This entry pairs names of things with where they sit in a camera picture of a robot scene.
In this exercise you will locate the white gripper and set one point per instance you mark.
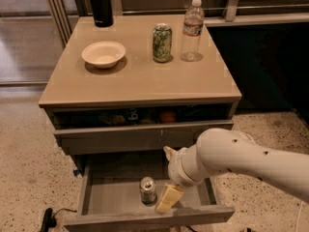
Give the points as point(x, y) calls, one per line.
point(177, 170)

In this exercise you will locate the silver 7up can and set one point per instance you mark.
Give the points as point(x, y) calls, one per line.
point(147, 190)

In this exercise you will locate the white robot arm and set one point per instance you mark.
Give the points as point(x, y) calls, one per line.
point(219, 151)

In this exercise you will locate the orange fruit in drawer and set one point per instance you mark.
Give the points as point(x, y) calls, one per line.
point(167, 116)

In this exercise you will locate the grey middle drawer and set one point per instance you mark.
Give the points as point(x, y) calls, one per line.
point(110, 199)

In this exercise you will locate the grey drawer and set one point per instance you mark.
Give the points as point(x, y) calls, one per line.
point(110, 199)
point(80, 132)

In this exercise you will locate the grey top drawer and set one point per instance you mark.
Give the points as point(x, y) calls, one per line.
point(80, 132)

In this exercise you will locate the grey drawer cabinet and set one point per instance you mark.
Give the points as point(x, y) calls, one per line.
point(137, 80)

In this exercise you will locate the green soda can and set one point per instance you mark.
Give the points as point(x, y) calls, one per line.
point(162, 42)

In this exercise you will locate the black snack bag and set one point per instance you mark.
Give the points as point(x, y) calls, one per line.
point(124, 117)

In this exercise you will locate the white paper bowl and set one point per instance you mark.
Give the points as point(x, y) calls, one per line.
point(103, 55)

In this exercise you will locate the clear plastic water bottle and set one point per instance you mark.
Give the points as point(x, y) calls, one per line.
point(192, 29)

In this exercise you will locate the black insulated flask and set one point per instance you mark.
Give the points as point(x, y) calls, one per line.
point(102, 12)

